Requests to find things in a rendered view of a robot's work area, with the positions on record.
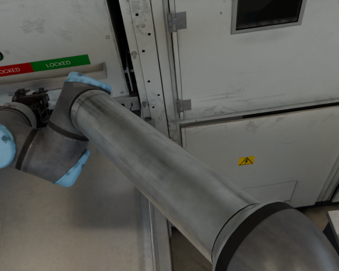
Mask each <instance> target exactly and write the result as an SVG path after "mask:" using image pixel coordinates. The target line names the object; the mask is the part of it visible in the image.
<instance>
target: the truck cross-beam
mask: <svg viewBox="0 0 339 271"><path fill-rule="evenodd" d="M112 98H113V99H114V100H115V101H117V102H118V103H119V104H121V105H122V106H124V107H125V105H124V101H123V100H124V99H128V98H130V100H131V104H132V108H133V110H139V109H140V101H139V99H138V89H137V86H133V91H132V90H131V87H129V95H126V96H119V97H112ZM54 107H55V105H54V106H49V107H48V108H47V109H49V110H54Z"/></svg>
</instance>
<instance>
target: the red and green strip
mask: <svg viewBox="0 0 339 271"><path fill-rule="evenodd" d="M89 64H91V63H90V60H89V57H88V55H87V54H86V55H78V56H71V57H66V58H58V59H51V60H44V61H36V62H28V63H21V64H16V65H8V66H1V67H0V77H1V76H9V75H17V74H24V73H31V72H39V71H44V70H51V69H59V68H67V67H74V66H81V65H89Z"/></svg>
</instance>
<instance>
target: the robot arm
mask: <svg viewBox="0 0 339 271"><path fill-rule="evenodd" d="M63 84H64V85H63V88H62V91H61V93H60V95H59V98H58V100H57V102H56V105H55V107H54V110H53V112H52V114H51V115H50V110H49V109H47V108H48V107H49V106H50V105H51V103H48V101H49V100H50V99H49V96H48V94H46V93H47V92H48V90H42V91H33V90H25V89H24V88H22V89H18V90H17V91H16V92H15V96H13V97H12V102H11V103H4V105H3V106H0V168H4V167H7V166H10V167H12V168H15V169H18V170H21V171H23V172H26V173H28V174H31V175H34V176H36V177H39V178H41V179H44V180H47V181H50V182H52V183H53V184H58V185H61V186H64V187H70V186H72V185H73V184H74V183H75V181H76V180H77V178H78V177H79V175H80V173H81V171H82V169H83V167H84V165H85V163H86V161H87V159H88V157H89V154H90V151H89V149H87V148H86V147H87V145H88V142H89V141H91V142H92V143H93V144H94V145H95V146H96V147H97V148H98V149H99V150H100V151H101V152H102V153H103V154H104V155H105V156H106V157H107V158H108V159H109V160H110V162H111V163H112V164H113V165H114V166H115V167H116V168H117V169H118V170H119V171H120V172H121V173H122V174H123V175H124V176H125V177H126V178H127V179H128V180H129V181H130V182H131V183H132V184H133V185H134V186H135V187H136V188H137V189H138V190H139V191H140V192H141V193H142V194H143V195H144V196H145V197H146V198H147V199H148V200H149V201H150V202H151V203H152V204H153V205H154V206H155V207H156V208H157V209H158V210H159V211H160V212H161V213H162V214H163V215H164V216H165V217H166V218H167V219H168V220H169V221H170V222H171V223H172V224H173V225H174V226H175V227H176V228H177V229H178V230H179V231H180V232H181V233H182V234H183V235H184V236H185V237H186V238H187V239H188V240H189V241H190V242H191V243H192V244H193V245H194V246H195V247H196V248H197V249H198V250H199V251H200V252H201V253H202V254H203V255H204V256H205V257H206V258H207V259H208V260H209V261H210V263H211V264H212V265H213V270H212V271H339V256H338V254H337V252H336V250H335V249H334V247H333V246H332V244H331V243H330V241H329V240H328V238H327V237H326V236H325V234H324V233H323V232H322V231H321V230H320V229H319V227H318V226H317V225H316V224H314V223H313V222H312V221H311V220H310V219H309V218H308V217H307V216H306V215H304V214H303V213H301V212H300V211H298V210H297V209H295V208H294V207H292V206H291V205H289V204H288V203H286V202H284V201H279V200H277V201H269V202H266V203H263V204H262V203H261V202H260V201H258V200H256V199H255V198H254V197H252V196H251V195H249V194H248V193H247V192H245V191H244V190H242V189H241V188H240V187H238V186H236V185H235V184H234V183H232V182H231V181H229V180H228V179H226V178H225V177H224V176H222V175H221V174H220V173H218V172H217V171H215V170H214V169H212V168H211V167H209V166H208V165H207V164H205V163H204V162H202V161H201V160H200V159H198V158H197V157H195V156H194V155H192V154H191V153H190V152H188V151H187V150H185V149H184V148H182V147H181V146H180V145H178V144H177V143H175V142H174V141H173V140H171V139H170V138H168V137H167V136H165V135H164V134H162V133H161V132H160V131H158V130H157V129H155V128H154V127H153V126H151V125H150V124H148V123H147V122H145V121H144V120H142V119H141V118H139V117H138V116H137V115H135V114H134V113H133V112H131V111H130V110H128V109H127V108H125V107H124V106H122V105H121V104H119V103H118V102H117V101H115V100H114V99H113V98H111V96H110V95H111V86H110V85H108V84H105V83H103V82H101V81H98V80H96V79H93V78H91V77H88V76H85V75H83V74H80V73H78V72H70V73H69V74H68V77H67V79H66V80H65V81H64V83H63ZM49 117H50V118H49ZM46 118H47V119H46ZM45 122H48V124H47V126H46V128H45V131H44V132H42V131H39V130H37V129H36V127H37V124H42V123H45Z"/></svg>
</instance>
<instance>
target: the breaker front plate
mask: <svg viewBox="0 0 339 271"><path fill-rule="evenodd" d="M0 52H1V53H2V54H3V59H2V60H1V61H0V67H1V66H8V65H16V64H21V63H28V62H36V61H44V60H51V59H58V58H66V57H71V56H78V55H86V54H87V55H88V57H89V60H90V63H91V64H89V65H81V66H74V67H67V68H59V69H51V70H44V71H39V72H31V73H24V74H17V75H9V76H1V77H0V85H3V84H10V83H17V82H25V81H33V80H38V79H48V78H53V77H60V76H67V75H68V74H69V73H70V72H78V73H80V74H83V73H90V72H97V71H103V63H104V62H105V65H106V67H107V79H102V80H98V81H101V82H103V83H105V84H108V85H110V86H111V95H110V96H111V97H119V96H126V95H128V91H127V88H126V83H125V79H124V75H123V71H122V66H121V62H120V59H119V55H118V51H117V47H116V43H115V38H114V34H113V31H112V27H111V23H110V18H109V14H108V10H107V6H106V3H105V0H0ZM62 88H63V85H57V86H52V87H46V88H45V89H44V90H48V92H47V93H46V94H48V96H49V99H50V100H49V101H48V103H51V105H50V106H54V105H56V103H57V100H58V98H59V95H60V93H61V91H62ZM15 92H16V91H14V92H7V93H2V94H0V106H3V105H4V103H11V102H12V97H13V96H15Z"/></svg>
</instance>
